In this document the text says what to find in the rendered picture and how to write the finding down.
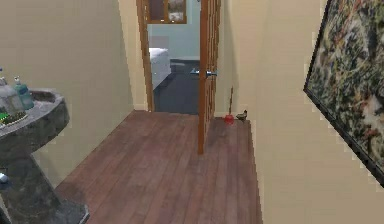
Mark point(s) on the red toilet plunger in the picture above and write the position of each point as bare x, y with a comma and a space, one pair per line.
229, 117

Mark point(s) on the teal soap bottle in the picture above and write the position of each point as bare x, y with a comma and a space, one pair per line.
24, 95

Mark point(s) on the clear grey bottle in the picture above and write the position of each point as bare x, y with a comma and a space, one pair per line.
9, 98

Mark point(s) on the grey stone pedestal sink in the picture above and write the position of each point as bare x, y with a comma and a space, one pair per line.
31, 140

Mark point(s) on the black framed abstract painting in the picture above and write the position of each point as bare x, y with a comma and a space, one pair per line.
353, 80

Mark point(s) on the brown wooden room door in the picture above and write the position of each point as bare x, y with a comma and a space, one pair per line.
207, 66

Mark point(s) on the white bed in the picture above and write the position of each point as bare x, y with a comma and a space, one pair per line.
158, 65

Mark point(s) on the green soap dish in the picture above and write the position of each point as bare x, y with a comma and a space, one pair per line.
11, 118

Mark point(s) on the small dark scrub brush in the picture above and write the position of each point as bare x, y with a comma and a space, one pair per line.
242, 116

